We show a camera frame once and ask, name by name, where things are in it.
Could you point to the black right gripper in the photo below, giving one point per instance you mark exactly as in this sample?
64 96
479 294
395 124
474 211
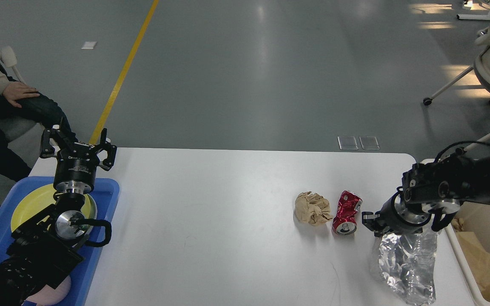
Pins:
395 218

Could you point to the left floor outlet plate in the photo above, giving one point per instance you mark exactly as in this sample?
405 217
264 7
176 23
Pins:
347 143

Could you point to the yellow plastic plate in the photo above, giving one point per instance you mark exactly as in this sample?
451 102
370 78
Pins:
32 204

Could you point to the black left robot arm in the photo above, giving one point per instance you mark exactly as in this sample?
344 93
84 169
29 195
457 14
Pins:
44 250

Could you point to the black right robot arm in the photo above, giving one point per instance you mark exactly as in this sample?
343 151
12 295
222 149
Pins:
432 194

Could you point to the silver foil bag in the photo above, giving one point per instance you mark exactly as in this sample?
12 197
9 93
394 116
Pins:
404 264

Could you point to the crushed red can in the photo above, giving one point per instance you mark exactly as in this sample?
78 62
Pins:
344 222

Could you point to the white desk base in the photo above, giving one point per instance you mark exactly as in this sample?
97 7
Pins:
474 10

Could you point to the bystander hand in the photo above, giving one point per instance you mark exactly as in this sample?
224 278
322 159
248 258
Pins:
15 91

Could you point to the paper scraps in bin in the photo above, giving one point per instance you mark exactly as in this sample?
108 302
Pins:
458 224

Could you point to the pink mug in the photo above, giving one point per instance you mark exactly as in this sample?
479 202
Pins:
48 296

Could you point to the right floor outlet plate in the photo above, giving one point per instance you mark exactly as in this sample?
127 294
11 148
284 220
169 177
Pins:
369 143

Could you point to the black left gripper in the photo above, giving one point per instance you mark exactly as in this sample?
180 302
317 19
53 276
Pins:
73 174

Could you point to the brown paper ball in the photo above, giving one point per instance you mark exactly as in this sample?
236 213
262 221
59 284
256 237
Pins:
312 208

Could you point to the white plastic bin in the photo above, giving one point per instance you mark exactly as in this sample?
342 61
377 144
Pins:
477 220

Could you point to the floor outlet plate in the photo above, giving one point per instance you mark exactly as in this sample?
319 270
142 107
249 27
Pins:
369 143
347 143

